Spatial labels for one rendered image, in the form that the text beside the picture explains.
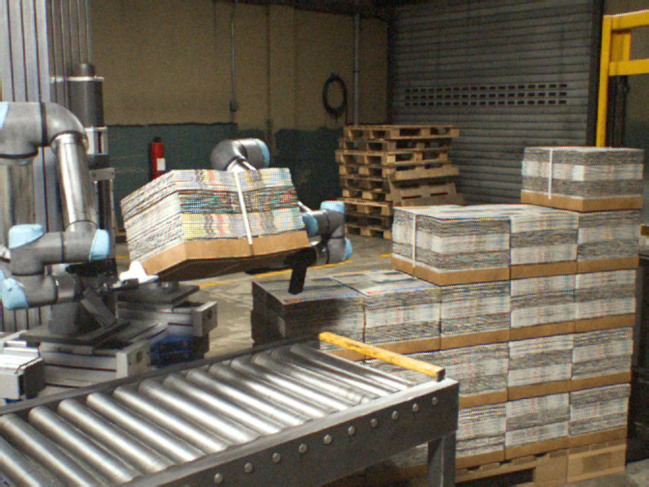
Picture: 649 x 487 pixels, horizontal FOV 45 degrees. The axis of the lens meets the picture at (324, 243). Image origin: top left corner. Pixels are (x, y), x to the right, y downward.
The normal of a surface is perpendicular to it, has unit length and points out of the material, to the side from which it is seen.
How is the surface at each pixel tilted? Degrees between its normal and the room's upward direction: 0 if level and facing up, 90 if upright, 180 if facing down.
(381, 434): 90
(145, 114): 90
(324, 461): 90
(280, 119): 90
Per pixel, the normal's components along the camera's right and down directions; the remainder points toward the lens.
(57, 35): 0.96, 0.04
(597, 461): 0.37, 0.15
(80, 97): -0.26, 0.15
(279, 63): 0.66, 0.12
